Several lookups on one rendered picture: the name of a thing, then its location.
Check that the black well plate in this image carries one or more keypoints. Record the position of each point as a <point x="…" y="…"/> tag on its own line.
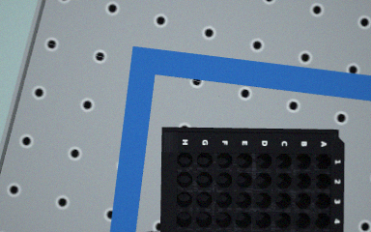
<point x="219" y="164"/>

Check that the blue tape outline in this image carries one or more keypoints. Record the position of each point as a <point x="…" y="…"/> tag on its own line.
<point x="146" y="62"/>

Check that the grey flat base plate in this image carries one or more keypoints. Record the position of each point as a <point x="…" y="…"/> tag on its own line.
<point x="60" y="147"/>

